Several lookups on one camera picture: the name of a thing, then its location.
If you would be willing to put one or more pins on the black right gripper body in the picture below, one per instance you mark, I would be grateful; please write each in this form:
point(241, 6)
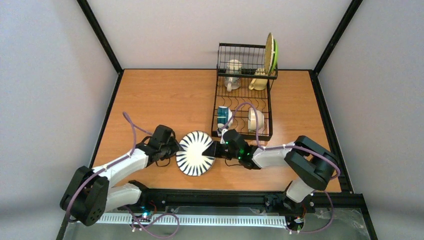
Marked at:
point(218, 149)

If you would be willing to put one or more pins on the striped plate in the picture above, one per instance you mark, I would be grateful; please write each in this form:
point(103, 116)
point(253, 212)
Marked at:
point(190, 160)

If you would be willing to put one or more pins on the white bowl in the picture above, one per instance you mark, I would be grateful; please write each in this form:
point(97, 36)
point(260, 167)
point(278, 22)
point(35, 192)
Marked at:
point(256, 120)
point(223, 116)

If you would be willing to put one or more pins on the black wire dish rack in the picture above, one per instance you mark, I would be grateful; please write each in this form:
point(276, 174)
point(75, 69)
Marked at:
point(240, 100)

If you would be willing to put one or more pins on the yellow ceramic mug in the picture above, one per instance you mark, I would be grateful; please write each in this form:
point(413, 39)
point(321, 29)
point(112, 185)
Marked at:
point(258, 84)

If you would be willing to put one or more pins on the tall patterned ceramic cup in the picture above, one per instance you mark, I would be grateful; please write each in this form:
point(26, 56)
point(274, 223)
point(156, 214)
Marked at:
point(233, 68)

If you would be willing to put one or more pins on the green plate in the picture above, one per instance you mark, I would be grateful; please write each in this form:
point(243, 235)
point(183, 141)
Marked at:
point(275, 56)

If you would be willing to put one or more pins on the woven bamboo pattern plate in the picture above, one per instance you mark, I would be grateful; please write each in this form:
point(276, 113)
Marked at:
point(270, 54)

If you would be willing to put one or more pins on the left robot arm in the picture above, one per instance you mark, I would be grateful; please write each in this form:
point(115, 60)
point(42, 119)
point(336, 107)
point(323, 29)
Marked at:
point(112, 175)

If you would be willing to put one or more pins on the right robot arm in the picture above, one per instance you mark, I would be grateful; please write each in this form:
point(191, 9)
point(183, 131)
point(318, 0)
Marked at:
point(285, 159)

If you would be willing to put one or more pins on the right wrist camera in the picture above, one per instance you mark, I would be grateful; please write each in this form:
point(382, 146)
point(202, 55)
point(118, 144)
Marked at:
point(222, 140)

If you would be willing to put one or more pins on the black enclosure frame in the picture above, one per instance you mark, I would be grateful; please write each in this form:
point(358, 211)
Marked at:
point(272, 201)

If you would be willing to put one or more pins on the white cable duct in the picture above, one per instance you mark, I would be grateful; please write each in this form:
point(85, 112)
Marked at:
point(218, 220)

